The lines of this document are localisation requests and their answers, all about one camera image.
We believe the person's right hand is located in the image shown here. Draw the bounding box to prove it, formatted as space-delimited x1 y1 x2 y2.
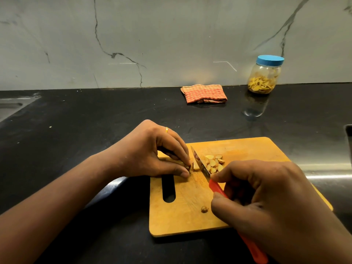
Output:
210 159 339 264

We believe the person's left hand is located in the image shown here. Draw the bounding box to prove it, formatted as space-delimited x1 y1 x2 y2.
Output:
100 119 193 179

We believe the red handled knife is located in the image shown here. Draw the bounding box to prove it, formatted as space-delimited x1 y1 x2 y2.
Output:
190 145 269 264

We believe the pile of ginger slices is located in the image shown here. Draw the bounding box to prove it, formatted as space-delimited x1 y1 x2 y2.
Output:
192 154 226 174

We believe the blue-lidded plastic jar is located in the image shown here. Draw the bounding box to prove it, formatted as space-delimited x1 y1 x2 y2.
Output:
247 55 285 95

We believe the person's left forearm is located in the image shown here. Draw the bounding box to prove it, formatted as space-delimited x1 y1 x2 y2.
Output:
0 154 128 264

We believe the blue jar lid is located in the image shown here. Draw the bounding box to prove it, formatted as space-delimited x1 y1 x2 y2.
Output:
256 55 285 67

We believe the wooden cutting board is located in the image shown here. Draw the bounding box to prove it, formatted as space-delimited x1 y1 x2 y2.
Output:
148 136 334 238

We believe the orange checked cloth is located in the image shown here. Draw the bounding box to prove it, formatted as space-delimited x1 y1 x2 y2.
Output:
180 84 228 105

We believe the beige cabinet door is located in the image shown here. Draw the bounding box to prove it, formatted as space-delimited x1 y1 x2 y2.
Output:
345 124 352 168

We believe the steel sink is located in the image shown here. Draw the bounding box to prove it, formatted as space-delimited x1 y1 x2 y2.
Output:
0 95 42 123

